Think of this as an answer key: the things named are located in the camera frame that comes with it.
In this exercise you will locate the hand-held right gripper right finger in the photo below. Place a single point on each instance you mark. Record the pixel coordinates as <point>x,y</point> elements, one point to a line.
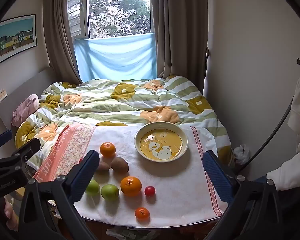
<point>217,177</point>

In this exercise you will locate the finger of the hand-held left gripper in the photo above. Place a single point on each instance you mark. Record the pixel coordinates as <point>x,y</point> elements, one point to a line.
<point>1,138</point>
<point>28,148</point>

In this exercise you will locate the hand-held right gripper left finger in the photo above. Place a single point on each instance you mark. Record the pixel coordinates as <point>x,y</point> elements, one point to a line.
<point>85,176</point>

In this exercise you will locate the green apple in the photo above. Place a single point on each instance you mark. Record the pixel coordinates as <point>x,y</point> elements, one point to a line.
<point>93,188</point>
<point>110,192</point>

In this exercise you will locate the brown kiwi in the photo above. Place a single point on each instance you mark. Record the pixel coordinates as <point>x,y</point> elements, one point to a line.
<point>103,166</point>

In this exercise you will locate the large orange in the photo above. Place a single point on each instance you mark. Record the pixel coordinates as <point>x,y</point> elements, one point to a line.
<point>107,149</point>
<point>131,186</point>

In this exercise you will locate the kiwi with green sticker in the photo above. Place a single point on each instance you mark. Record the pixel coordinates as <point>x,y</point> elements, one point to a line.
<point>119,165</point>

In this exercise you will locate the cream yellow duck bowl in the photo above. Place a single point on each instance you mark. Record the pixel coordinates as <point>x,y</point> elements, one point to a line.
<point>162,145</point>

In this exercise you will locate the small mandarin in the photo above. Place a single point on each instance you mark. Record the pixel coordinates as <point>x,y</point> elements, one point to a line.
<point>142,214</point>
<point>150,191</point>

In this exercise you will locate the person's left hand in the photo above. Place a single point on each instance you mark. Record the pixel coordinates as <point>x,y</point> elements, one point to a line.
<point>10,215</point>

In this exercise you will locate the white plastic bag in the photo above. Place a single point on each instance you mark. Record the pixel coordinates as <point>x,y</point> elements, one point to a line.
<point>241,152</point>

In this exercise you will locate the pink plush pillow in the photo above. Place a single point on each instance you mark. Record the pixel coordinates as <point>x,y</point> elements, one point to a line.
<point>25,107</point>

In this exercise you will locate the white pink-bordered tablecloth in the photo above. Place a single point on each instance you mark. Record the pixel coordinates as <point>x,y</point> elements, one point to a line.
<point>177,192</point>

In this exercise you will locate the grey headboard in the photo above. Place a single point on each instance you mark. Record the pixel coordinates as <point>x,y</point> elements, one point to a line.
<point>22,85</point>

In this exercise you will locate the floral striped blanket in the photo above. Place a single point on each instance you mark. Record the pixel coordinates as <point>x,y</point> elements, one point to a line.
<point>115,100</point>

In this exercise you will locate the framed town picture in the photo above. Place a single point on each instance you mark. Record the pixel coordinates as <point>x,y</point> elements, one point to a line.
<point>15,37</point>

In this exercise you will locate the brown curtain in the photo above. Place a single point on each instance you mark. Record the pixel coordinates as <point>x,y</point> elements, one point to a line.
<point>180,30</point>
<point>60,42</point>

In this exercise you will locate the light blue cloth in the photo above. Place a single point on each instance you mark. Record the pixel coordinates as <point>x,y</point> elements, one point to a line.
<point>115,55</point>

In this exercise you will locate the window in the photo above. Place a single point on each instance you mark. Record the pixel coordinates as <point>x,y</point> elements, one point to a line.
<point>115,10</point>

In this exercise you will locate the wall socket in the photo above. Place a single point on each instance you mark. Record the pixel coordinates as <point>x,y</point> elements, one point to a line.
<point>1,95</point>

